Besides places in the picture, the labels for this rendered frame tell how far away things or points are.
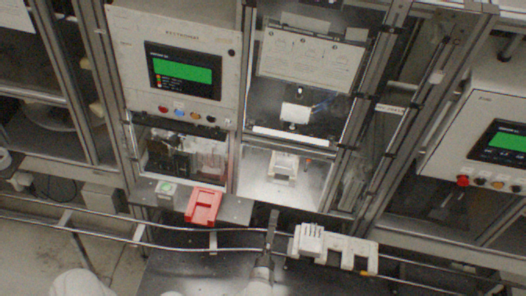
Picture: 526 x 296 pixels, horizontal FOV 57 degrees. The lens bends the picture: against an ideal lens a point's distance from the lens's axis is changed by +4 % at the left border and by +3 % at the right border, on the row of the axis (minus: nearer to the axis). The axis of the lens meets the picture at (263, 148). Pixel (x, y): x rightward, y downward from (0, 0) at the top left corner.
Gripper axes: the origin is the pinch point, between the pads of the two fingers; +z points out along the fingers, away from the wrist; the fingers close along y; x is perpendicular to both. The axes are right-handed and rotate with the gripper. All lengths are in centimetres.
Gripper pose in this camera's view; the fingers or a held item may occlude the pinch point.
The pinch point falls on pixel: (272, 222)
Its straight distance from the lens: 185.6
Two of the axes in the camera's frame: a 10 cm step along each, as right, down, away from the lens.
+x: -9.8, -2.0, 0.4
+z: 1.8, -7.7, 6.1
